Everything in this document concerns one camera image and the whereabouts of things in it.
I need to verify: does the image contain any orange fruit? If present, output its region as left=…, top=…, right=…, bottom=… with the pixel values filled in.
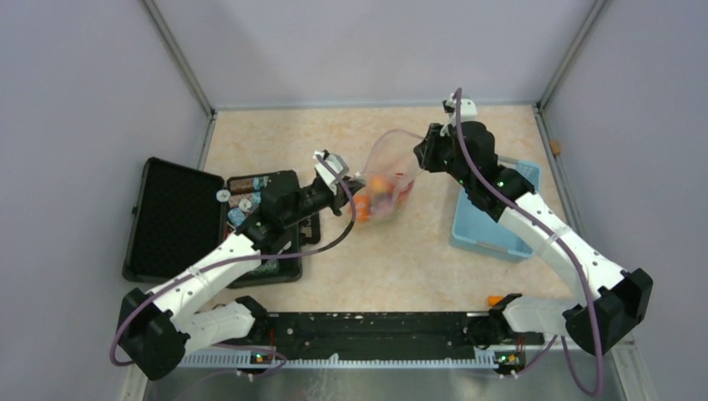
left=353, top=193, right=371, bottom=222
left=367, top=175, right=392, bottom=197

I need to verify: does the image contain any clear zip top bag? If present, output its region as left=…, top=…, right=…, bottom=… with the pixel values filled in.
left=356, top=129, right=423, bottom=223

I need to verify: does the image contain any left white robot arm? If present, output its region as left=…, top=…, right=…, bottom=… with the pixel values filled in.
left=109, top=165, right=364, bottom=380

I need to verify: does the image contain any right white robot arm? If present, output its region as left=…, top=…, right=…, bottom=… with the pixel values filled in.
left=413, top=121, right=654, bottom=355

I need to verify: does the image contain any blue plastic basket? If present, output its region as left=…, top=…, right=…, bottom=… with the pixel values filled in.
left=448, top=189, right=535, bottom=263

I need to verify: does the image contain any black open tool case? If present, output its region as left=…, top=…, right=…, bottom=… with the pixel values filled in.
left=122, top=157, right=321, bottom=288

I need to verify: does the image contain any small brown object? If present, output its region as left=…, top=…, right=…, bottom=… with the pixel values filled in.
left=549, top=140, right=562, bottom=157

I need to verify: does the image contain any orange carrot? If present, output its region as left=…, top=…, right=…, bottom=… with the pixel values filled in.
left=487, top=296, right=503, bottom=307

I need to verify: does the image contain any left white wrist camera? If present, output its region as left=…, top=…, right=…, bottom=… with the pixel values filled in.
left=313, top=150, right=350, bottom=195

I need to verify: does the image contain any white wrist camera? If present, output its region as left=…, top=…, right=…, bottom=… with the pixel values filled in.
left=441, top=94, right=478, bottom=136
left=313, top=150, right=350, bottom=195

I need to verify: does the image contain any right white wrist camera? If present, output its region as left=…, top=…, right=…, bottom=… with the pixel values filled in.
left=441, top=94, right=478, bottom=136

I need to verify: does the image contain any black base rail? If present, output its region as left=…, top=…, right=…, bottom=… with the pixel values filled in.
left=215, top=311, right=546, bottom=363

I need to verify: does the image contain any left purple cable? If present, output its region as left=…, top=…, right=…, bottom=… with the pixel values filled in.
left=109, top=154, right=358, bottom=379

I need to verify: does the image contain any purple cable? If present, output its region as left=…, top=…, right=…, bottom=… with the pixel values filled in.
left=109, top=154, right=358, bottom=379
left=450, top=87, right=605, bottom=398

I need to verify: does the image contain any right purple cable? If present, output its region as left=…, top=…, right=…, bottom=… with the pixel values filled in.
left=450, top=87, right=605, bottom=398

